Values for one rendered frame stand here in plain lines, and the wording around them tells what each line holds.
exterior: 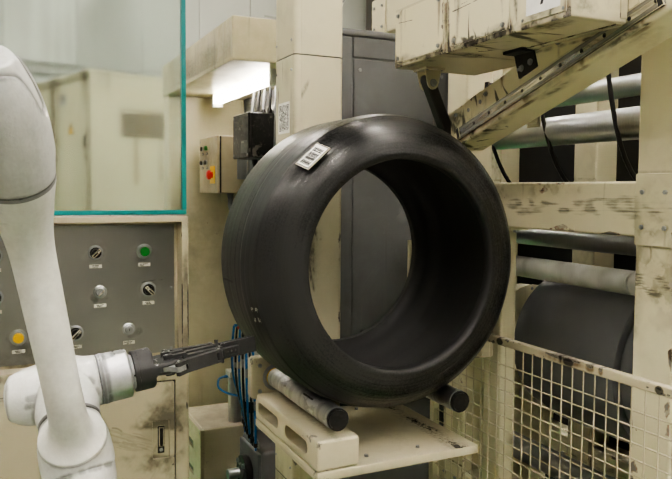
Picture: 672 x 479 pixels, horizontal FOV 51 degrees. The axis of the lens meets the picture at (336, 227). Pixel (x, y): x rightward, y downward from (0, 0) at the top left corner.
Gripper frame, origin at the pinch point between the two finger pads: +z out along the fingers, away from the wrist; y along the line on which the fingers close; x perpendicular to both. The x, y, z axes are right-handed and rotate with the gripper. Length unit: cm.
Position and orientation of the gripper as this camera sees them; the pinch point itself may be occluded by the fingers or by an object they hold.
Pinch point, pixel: (237, 346)
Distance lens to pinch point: 141.5
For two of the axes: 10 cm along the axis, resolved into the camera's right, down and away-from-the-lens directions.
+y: -4.3, -0.4, 9.0
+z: 9.0, -1.5, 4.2
